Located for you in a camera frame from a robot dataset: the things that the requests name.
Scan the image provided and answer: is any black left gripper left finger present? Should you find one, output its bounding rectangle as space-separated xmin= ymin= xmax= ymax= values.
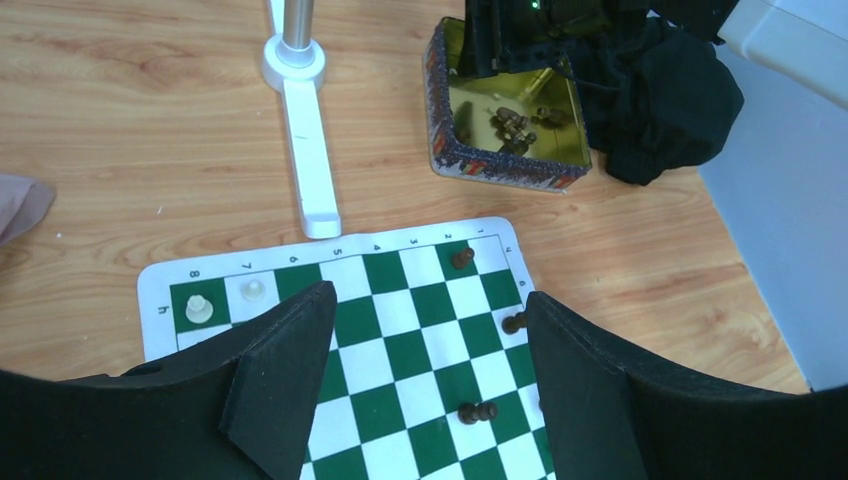
xmin=1 ymin=281 xmax=337 ymax=479

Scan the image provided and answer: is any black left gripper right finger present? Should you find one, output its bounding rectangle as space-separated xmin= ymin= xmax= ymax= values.
xmin=526 ymin=291 xmax=847 ymax=479

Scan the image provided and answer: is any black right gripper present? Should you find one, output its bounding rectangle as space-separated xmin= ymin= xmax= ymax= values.
xmin=458 ymin=0 xmax=651 ymax=79

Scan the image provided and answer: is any dark brown chess piece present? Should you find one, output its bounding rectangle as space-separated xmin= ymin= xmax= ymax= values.
xmin=501 ymin=312 xmax=527 ymax=335

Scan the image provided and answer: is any dark brown chess pawn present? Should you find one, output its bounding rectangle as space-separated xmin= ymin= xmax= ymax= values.
xmin=451 ymin=247 xmax=475 ymax=270
xmin=457 ymin=401 xmax=498 ymax=425

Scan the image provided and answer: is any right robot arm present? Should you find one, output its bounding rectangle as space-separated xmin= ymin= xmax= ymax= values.
xmin=457 ymin=1 xmax=847 ymax=108

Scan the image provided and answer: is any white chess piece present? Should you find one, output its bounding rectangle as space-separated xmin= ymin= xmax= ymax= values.
xmin=185 ymin=294 xmax=214 ymax=325

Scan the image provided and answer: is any white chess pawn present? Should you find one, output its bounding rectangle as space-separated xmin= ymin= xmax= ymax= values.
xmin=241 ymin=279 xmax=266 ymax=302

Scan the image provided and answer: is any green white chess board mat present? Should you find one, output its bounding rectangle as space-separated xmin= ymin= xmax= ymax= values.
xmin=137 ymin=217 xmax=555 ymax=479

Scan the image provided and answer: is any decorated gold tin box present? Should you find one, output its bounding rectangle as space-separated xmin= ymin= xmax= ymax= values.
xmin=423 ymin=17 xmax=592 ymax=192

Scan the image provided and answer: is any black cloth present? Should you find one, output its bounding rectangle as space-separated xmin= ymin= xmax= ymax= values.
xmin=571 ymin=17 xmax=744 ymax=186

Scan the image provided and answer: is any metal stand pole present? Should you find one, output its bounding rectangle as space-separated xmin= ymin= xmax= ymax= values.
xmin=282 ymin=0 xmax=314 ymax=50

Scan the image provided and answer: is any white stand base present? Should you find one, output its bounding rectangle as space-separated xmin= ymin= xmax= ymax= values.
xmin=261 ymin=0 xmax=342 ymax=239

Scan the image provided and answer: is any pink cloth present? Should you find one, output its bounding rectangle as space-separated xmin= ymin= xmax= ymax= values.
xmin=1 ymin=174 xmax=56 ymax=245

